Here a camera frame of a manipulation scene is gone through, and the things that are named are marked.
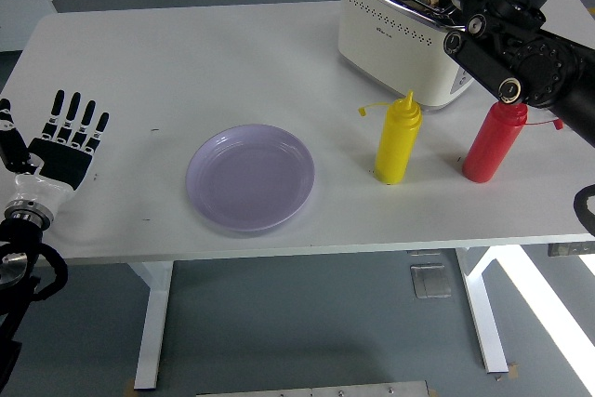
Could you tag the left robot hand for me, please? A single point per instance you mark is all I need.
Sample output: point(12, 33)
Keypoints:
point(60, 164)

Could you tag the cream two-slot toaster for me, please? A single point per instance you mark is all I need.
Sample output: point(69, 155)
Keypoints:
point(395, 43)

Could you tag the purple plate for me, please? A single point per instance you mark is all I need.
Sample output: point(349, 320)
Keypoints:
point(251, 178)

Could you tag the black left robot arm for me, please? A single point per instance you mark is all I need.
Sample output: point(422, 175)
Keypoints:
point(21, 235)

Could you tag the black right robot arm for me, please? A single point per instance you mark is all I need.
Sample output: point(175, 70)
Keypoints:
point(544, 71)

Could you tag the metal floor plate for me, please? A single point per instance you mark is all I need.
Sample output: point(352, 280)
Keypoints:
point(311, 390)

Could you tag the white table leg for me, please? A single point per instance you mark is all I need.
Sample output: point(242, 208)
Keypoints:
point(483, 322)
point(155, 322)

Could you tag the red squeeze bottle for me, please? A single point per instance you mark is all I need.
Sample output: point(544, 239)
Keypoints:
point(485, 150)

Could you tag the yellow squeeze bottle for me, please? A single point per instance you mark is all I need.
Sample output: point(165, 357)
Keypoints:
point(395, 146)

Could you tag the brown floor tape piece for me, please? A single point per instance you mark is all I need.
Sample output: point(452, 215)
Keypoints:
point(130, 385)
point(513, 370)

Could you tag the grey table control panel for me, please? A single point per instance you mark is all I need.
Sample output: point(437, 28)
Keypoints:
point(572, 249)

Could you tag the metal floor socket cover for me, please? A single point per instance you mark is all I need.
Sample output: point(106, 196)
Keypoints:
point(431, 281)

